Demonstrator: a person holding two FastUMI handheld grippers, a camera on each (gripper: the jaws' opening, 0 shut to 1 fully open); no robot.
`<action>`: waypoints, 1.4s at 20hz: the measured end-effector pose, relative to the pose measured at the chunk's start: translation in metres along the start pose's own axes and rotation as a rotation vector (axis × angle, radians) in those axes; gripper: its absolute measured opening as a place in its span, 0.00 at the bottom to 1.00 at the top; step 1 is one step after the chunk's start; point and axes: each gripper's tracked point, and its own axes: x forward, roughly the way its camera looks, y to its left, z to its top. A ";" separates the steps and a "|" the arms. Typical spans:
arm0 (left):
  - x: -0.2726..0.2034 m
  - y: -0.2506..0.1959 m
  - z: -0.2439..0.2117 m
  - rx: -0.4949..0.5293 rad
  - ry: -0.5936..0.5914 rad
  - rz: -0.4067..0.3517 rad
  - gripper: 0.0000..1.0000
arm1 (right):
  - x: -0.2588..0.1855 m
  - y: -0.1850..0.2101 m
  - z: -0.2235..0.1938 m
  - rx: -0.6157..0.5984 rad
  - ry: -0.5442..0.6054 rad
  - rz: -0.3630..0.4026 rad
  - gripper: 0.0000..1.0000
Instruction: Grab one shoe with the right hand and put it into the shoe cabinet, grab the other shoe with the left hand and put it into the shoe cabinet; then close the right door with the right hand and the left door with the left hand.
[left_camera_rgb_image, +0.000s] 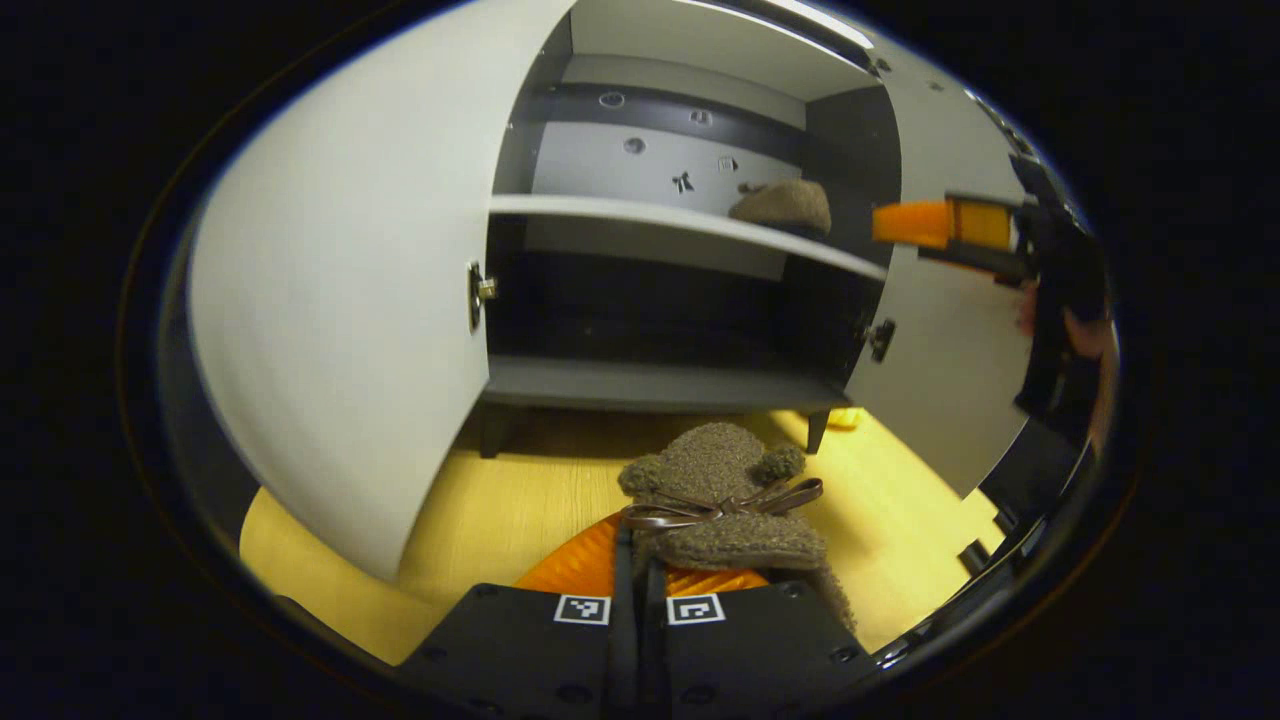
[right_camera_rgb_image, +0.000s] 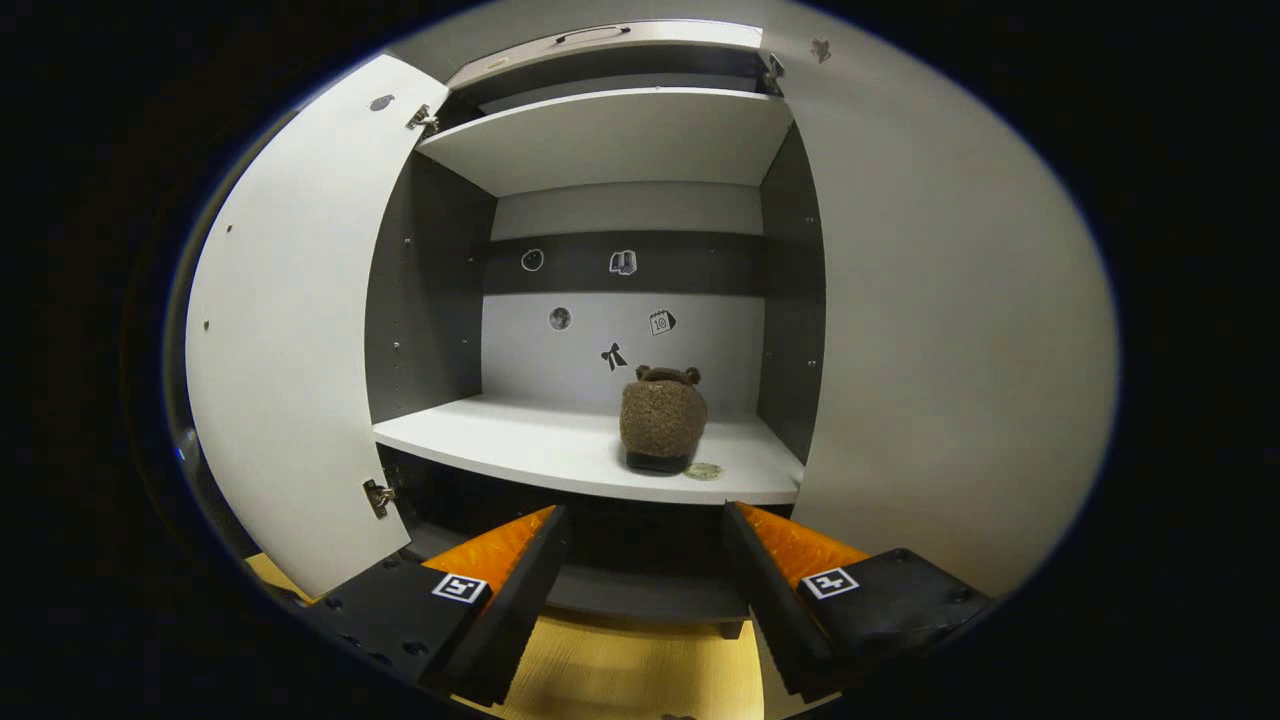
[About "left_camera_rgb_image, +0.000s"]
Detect white cabinet door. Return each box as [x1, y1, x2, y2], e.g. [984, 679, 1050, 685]
[188, 0, 576, 583]
[845, 40, 1036, 499]

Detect grey white shoe cabinet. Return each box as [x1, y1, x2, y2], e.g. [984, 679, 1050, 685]
[478, 0, 903, 459]

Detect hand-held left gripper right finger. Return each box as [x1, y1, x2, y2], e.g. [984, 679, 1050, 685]
[640, 565, 881, 716]

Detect brown fuzzy shoe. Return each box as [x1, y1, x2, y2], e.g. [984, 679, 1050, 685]
[730, 178, 833, 239]
[618, 422, 857, 631]

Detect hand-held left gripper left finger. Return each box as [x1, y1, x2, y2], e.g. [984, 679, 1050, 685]
[398, 515, 639, 716]

